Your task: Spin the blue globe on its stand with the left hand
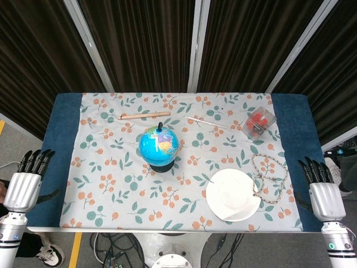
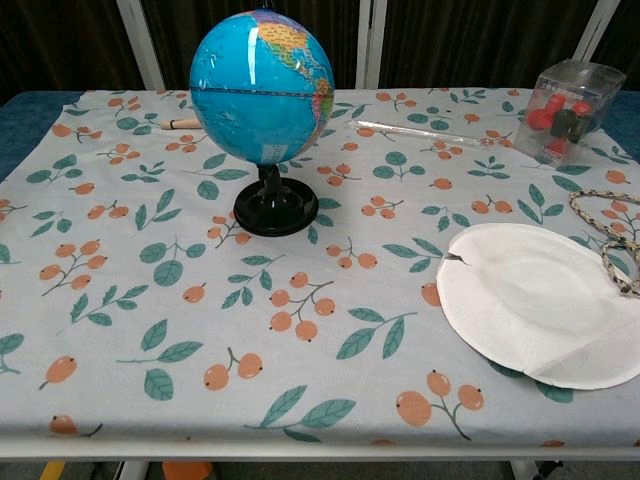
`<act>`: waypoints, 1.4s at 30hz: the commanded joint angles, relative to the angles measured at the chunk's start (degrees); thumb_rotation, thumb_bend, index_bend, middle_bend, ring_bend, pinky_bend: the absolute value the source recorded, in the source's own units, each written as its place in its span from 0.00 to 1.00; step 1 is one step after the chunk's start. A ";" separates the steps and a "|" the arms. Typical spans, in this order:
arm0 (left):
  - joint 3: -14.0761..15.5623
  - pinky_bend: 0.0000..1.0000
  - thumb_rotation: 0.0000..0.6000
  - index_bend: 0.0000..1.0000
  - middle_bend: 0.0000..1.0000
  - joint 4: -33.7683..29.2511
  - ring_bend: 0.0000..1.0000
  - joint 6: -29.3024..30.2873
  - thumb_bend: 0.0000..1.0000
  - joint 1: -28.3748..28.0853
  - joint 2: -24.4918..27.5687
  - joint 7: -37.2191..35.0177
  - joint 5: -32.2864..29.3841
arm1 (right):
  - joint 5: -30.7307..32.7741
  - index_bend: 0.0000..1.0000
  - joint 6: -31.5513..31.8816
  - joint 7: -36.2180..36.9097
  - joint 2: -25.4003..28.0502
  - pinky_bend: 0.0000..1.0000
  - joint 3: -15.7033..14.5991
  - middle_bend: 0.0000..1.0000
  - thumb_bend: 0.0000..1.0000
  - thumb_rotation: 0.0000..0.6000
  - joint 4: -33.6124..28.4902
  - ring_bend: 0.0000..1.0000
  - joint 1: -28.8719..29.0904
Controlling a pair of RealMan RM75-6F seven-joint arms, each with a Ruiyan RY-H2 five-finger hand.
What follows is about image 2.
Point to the white frame post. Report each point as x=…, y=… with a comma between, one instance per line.
x=597, y=25
x=371, y=45
x=142, y=45

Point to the clear plastic box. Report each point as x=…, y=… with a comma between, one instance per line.
x=590, y=82

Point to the blue table mat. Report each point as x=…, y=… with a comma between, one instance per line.
x=25, y=130

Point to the white paper plate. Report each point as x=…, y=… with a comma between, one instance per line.
x=530, y=305

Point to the black small dumbbell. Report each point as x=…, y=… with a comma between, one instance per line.
x=570, y=125

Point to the red small dumbbell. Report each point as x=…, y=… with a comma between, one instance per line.
x=555, y=150
x=542, y=116

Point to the floral fruit print tablecloth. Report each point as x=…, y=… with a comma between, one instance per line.
x=320, y=300

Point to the blue globe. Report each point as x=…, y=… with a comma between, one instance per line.
x=250, y=115

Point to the clear plastic tube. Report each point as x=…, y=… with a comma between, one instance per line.
x=420, y=131

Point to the orange object under table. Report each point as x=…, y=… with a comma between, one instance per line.
x=186, y=471

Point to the dark brown curtain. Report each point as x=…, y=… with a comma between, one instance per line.
x=475, y=40

